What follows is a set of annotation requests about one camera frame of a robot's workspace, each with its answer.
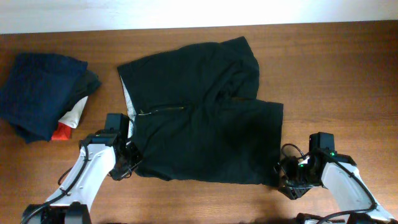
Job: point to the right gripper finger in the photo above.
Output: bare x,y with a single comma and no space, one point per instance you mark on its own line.
293,193
278,170

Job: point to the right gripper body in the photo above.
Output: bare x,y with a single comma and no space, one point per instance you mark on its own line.
295,174

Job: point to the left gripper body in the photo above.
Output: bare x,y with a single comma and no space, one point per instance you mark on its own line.
133,156

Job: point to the black shorts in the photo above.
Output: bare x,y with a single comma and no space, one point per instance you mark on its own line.
197,116

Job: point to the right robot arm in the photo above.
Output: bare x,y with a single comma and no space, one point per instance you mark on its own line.
341,177

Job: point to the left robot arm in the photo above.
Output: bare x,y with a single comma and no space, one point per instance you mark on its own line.
107,152

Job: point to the folded white garment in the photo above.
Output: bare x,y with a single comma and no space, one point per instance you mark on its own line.
72,117

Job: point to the folded red garment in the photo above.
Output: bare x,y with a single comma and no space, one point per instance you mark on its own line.
62,133

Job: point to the folded dark grey garment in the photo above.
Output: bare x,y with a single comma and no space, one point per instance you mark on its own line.
86,85

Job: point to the folded navy blue garment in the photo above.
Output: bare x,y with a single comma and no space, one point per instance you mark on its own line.
36,92

